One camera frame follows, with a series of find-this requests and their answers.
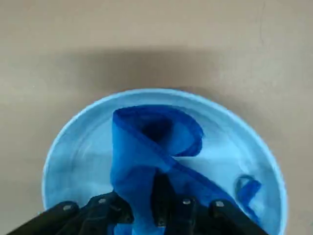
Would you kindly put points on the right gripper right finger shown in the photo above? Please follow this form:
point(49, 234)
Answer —
point(185, 218)

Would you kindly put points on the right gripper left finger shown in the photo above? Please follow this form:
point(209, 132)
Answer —
point(97, 215)

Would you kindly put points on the blue cloth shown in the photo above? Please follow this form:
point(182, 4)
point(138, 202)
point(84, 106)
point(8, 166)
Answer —
point(137, 159)

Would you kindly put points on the light blue plastic plate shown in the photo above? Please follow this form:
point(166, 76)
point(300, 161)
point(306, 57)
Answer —
point(78, 147)

